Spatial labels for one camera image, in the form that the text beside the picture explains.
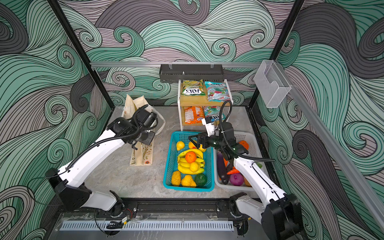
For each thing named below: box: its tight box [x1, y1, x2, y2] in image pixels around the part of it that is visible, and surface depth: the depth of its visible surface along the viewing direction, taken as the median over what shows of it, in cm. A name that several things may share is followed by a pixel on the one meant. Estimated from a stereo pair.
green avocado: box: [194, 173, 208, 187], surface depth 81 cm
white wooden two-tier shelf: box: [177, 79, 234, 131], surface depth 81 cm
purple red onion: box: [229, 173, 244, 187], surface depth 80 cm
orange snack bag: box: [184, 106, 205, 125], surface depth 93 cm
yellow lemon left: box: [176, 140, 185, 151], surface depth 96 cm
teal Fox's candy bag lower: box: [203, 106, 221, 124], surface depth 94 cm
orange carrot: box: [226, 167, 240, 175], surface depth 81 cm
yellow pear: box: [181, 174, 197, 188], surface depth 79 cm
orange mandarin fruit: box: [185, 151, 197, 164], surface depth 85 cm
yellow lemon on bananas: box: [189, 161, 200, 173], surface depth 83 cm
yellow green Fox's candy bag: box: [181, 79, 206, 96], surface depth 81 cm
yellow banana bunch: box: [177, 148, 205, 175], surface depth 87 cm
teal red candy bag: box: [204, 81, 231, 102], surface depth 79 cm
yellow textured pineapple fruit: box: [171, 170, 182, 186], surface depth 81 cm
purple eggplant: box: [217, 151, 229, 185], surface depth 81 cm
